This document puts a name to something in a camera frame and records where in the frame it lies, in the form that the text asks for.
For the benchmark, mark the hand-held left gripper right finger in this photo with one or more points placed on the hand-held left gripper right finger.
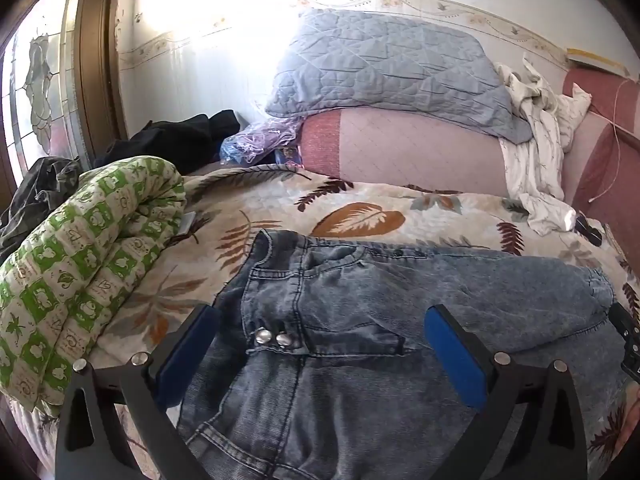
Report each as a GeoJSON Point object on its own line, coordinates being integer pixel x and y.
{"type": "Point", "coordinates": [455, 355]}

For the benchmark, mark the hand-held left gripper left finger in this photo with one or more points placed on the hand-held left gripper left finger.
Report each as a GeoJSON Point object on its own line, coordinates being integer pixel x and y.
{"type": "Point", "coordinates": [185, 355]}

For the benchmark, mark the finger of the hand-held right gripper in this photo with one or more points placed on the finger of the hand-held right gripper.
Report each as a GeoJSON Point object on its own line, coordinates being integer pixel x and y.
{"type": "Point", "coordinates": [625, 330]}

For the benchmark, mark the blue denim pants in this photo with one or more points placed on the blue denim pants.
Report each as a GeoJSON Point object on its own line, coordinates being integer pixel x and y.
{"type": "Point", "coordinates": [325, 310]}

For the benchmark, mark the green patterned quilt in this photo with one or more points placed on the green patterned quilt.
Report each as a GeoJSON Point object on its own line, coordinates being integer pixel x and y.
{"type": "Point", "coordinates": [75, 270]}

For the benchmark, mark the pink padded headboard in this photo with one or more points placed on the pink padded headboard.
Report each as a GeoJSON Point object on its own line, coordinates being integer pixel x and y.
{"type": "Point", "coordinates": [615, 160]}

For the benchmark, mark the leaf print bedspread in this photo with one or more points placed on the leaf print bedspread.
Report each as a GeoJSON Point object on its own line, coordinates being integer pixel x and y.
{"type": "Point", "coordinates": [350, 220]}

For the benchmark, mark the pink folded quilt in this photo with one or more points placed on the pink folded quilt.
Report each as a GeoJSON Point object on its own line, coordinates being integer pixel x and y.
{"type": "Point", "coordinates": [400, 150]}

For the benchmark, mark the black clothing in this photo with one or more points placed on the black clothing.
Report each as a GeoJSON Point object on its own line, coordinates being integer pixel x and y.
{"type": "Point", "coordinates": [170, 140]}

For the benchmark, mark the dark grey clothing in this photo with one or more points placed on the dark grey clothing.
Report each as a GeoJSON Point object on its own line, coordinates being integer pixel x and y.
{"type": "Point", "coordinates": [35, 195]}

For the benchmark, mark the white printed cloth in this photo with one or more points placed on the white printed cloth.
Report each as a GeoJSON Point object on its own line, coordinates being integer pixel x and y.
{"type": "Point", "coordinates": [545, 125]}

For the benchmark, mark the purple plastic bag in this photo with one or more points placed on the purple plastic bag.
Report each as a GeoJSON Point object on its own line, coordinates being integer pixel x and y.
{"type": "Point", "coordinates": [260, 142]}

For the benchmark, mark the yellow trimmed white object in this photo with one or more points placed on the yellow trimmed white object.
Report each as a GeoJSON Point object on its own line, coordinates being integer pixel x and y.
{"type": "Point", "coordinates": [595, 59]}

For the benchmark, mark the blue-grey quilted pillow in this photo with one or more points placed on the blue-grey quilted pillow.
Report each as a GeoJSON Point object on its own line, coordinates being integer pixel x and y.
{"type": "Point", "coordinates": [380, 60]}

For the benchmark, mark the stained glass door panel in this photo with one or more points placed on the stained glass door panel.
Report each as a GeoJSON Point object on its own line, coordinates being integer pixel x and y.
{"type": "Point", "coordinates": [40, 85]}

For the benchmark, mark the wooden door frame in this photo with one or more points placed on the wooden door frame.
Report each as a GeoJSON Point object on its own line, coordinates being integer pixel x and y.
{"type": "Point", "coordinates": [95, 60]}

